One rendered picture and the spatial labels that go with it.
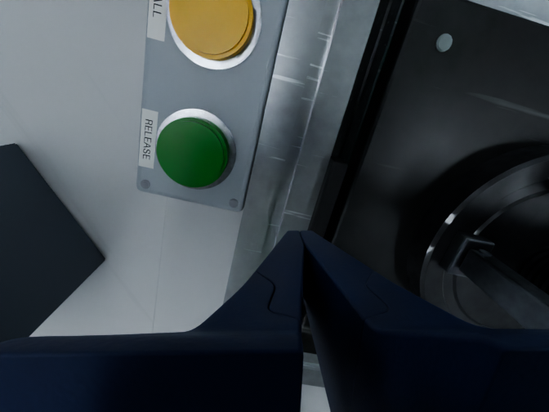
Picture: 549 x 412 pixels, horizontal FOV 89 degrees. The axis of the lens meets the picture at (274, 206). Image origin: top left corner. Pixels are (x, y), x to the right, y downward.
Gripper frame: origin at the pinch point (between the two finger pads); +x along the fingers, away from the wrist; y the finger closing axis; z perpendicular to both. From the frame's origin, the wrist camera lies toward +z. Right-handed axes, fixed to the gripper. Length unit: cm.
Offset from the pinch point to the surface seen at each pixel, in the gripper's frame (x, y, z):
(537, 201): 8.9, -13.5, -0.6
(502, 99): 10.9, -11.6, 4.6
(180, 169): 10.7, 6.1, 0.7
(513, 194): 9.0, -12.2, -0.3
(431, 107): 10.9, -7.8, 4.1
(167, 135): 10.7, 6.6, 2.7
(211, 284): 21.8, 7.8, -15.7
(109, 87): 22.0, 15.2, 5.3
